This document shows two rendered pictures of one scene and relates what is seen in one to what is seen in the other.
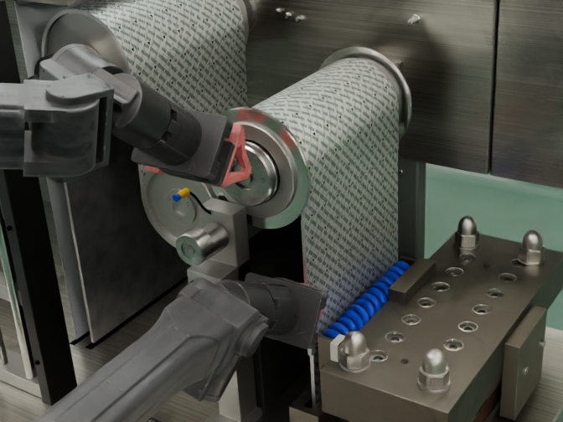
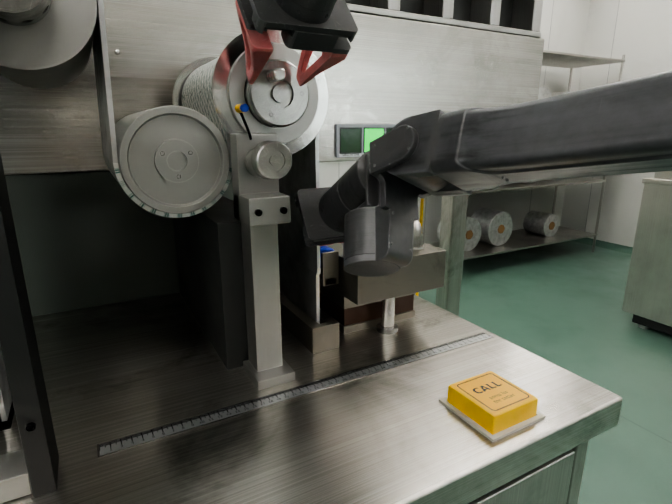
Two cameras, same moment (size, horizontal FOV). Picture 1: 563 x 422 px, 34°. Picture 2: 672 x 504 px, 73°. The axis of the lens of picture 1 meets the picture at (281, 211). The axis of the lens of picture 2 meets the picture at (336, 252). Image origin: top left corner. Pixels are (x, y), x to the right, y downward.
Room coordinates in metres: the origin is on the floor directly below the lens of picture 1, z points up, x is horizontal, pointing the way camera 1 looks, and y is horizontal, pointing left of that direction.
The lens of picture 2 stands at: (0.63, 0.51, 1.21)
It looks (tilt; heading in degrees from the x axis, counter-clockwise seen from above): 15 degrees down; 297
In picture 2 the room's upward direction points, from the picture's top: straight up
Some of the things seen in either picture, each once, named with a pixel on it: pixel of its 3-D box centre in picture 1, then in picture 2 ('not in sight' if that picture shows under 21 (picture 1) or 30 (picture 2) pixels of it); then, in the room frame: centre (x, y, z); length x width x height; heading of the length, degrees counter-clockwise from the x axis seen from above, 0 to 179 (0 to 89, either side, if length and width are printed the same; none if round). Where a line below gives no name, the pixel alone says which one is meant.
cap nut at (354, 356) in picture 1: (354, 347); not in sight; (0.88, -0.08, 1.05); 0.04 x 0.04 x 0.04
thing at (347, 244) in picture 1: (354, 248); (284, 198); (1.02, -0.09, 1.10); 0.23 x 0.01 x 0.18; 145
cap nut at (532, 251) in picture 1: (532, 244); not in sight; (1.10, -0.34, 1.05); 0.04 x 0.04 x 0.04
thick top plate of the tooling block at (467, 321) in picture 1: (453, 325); (337, 246); (0.99, -0.21, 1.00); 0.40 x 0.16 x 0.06; 145
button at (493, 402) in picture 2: not in sight; (491, 400); (0.67, 0.03, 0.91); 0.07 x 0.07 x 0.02; 55
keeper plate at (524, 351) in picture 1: (525, 362); not in sight; (0.95, -0.30, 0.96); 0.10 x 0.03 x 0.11; 145
